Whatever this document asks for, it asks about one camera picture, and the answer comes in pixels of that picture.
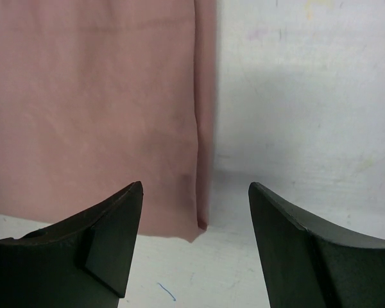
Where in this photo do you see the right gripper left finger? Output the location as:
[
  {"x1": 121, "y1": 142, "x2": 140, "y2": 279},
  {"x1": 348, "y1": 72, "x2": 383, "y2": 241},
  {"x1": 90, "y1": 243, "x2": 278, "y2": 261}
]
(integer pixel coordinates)
[{"x1": 0, "y1": 182, "x2": 143, "y2": 308}]

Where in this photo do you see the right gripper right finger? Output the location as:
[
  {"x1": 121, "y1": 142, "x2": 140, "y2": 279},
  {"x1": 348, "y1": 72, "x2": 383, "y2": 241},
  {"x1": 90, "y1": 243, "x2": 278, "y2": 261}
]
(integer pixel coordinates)
[{"x1": 248, "y1": 182, "x2": 385, "y2": 308}]

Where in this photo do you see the pink t shirt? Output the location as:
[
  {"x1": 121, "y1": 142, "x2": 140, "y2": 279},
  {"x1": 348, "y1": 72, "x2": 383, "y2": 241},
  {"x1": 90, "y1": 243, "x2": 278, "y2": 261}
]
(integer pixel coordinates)
[{"x1": 0, "y1": 0, "x2": 217, "y2": 242}]

